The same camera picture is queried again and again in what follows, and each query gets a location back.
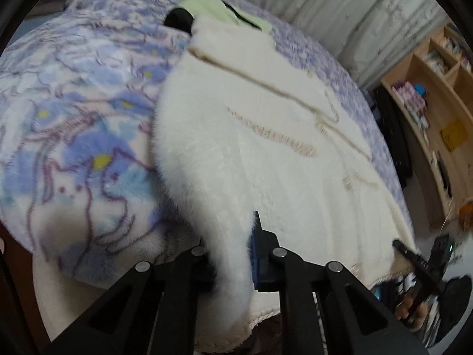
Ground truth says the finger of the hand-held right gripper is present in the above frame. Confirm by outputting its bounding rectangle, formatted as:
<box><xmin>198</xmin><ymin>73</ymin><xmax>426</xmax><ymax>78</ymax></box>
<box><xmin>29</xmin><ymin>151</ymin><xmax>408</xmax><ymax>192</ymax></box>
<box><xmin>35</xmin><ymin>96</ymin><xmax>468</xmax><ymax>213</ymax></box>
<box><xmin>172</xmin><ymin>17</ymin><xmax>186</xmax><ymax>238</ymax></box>
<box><xmin>392</xmin><ymin>239</ymin><xmax>445</xmax><ymax>293</ymax></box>

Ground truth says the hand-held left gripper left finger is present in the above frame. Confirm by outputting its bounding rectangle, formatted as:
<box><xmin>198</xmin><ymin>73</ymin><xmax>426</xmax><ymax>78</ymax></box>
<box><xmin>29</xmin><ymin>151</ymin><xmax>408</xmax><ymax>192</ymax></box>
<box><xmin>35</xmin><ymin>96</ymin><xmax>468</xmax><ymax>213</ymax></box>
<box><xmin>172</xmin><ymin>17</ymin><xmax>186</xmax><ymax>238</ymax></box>
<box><xmin>44</xmin><ymin>246</ymin><xmax>218</xmax><ymax>355</ymax></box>

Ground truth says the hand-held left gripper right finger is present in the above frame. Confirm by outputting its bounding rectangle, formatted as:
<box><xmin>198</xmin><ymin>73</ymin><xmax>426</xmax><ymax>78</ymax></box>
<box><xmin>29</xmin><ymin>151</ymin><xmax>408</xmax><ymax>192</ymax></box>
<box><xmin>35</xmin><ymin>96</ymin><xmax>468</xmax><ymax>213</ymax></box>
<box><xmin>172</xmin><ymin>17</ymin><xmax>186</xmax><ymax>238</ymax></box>
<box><xmin>249</xmin><ymin>211</ymin><xmax>430</xmax><ymax>355</ymax></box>

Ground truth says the white knit cardigan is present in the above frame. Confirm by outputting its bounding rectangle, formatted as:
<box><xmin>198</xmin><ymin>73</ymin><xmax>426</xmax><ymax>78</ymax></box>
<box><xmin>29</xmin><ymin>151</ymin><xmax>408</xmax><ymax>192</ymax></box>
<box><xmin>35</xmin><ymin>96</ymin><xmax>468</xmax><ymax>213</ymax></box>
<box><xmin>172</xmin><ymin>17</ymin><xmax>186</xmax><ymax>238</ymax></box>
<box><xmin>151</xmin><ymin>15</ymin><xmax>420</xmax><ymax>354</ymax></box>

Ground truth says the person's right hand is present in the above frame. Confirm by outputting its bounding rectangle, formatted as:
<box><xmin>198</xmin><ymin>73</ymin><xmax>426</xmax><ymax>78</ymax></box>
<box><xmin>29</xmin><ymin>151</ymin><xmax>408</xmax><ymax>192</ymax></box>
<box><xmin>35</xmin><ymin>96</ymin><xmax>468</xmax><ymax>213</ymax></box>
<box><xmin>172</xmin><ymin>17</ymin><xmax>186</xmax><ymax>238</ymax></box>
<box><xmin>395</xmin><ymin>290</ymin><xmax>428</xmax><ymax>334</ymax></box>

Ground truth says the small orange object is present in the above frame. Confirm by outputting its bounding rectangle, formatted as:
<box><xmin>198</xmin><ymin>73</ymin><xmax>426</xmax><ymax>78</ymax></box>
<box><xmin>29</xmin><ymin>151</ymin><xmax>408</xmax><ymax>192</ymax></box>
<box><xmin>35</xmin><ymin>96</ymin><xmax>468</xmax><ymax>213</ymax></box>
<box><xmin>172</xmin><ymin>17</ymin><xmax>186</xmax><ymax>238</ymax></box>
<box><xmin>458</xmin><ymin>203</ymin><xmax>473</xmax><ymax>230</ymax></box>

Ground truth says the black white printed fabric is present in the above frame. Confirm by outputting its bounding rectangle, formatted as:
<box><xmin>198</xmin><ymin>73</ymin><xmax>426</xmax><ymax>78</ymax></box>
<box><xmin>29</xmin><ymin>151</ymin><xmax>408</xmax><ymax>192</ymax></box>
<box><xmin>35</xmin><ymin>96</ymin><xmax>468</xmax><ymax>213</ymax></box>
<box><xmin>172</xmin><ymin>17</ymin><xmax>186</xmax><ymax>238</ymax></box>
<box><xmin>423</xmin><ymin>299</ymin><xmax>444</xmax><ymax>345</ymax></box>

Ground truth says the wooden bookshelf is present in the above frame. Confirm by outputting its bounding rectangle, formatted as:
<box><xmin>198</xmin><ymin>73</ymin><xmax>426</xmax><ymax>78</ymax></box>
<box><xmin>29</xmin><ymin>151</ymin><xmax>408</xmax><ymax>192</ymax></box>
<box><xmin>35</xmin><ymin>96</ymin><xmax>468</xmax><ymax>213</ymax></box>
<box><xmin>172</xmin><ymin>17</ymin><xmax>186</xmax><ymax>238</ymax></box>
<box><xmin>380</xmin><ymin>22</ymin><xmax>473</xmax><ymax>233</ymax></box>

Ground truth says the yellow paper sheet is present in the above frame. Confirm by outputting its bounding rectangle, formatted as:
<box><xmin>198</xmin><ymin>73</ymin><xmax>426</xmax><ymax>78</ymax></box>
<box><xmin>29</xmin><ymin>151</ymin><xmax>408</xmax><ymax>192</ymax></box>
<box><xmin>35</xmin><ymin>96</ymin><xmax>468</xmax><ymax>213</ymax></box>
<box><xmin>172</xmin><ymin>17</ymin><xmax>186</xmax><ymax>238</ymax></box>
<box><xmin>440</xmin><ymin>120</ymin><xmax>468</xmax><ymax>152</ymax></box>

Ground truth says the pink drawer organizer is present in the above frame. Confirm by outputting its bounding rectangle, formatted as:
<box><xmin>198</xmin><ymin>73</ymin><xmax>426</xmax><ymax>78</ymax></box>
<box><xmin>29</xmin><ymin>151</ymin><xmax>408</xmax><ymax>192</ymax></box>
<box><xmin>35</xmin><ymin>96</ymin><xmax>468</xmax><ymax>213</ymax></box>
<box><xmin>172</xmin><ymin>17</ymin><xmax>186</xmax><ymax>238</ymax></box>
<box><xmin>392</xmin><ymin>80</ymin><xmax>425</xmax><ymax>119</ymax></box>

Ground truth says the purple cat print blanket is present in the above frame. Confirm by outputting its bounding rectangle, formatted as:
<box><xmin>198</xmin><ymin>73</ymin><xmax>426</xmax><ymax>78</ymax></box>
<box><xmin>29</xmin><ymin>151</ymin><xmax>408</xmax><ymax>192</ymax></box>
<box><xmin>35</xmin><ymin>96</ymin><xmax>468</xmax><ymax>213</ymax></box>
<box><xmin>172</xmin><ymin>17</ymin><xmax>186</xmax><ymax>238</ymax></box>
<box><xmin>0</xmin><ymin>0</ymin><xmax>414</xmax><ymax>341</ymax></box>

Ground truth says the black folded garment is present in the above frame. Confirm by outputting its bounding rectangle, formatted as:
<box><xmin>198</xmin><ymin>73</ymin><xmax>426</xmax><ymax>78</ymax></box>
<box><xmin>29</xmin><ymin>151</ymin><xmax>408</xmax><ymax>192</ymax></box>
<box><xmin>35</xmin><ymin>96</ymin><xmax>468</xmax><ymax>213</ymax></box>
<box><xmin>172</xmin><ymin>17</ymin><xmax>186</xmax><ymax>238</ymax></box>
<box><xmin>163</xmin><ymin>7</ymin><xmax>195</xmax><ymax>35</ymax></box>

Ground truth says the light green garment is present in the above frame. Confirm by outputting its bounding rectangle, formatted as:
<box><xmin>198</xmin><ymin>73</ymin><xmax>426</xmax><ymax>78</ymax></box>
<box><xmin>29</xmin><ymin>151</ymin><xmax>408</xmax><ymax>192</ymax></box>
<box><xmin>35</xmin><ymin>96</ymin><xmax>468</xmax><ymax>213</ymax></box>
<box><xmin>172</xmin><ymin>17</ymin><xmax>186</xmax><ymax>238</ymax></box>
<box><xmin>174</xmin><ymin>0</ymin><xmax>272</xmax><ymax>34</ymax></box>

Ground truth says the pale patterned curtain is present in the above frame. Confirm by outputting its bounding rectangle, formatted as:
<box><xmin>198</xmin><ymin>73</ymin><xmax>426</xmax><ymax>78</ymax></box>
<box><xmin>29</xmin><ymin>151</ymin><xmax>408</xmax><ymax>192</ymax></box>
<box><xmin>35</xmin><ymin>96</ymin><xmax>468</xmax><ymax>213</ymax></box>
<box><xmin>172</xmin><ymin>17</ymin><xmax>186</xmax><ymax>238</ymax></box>
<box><xmin>192</xmin><ymin>0</ymin><xmax>455</xmax><ymax>89</ymax></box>

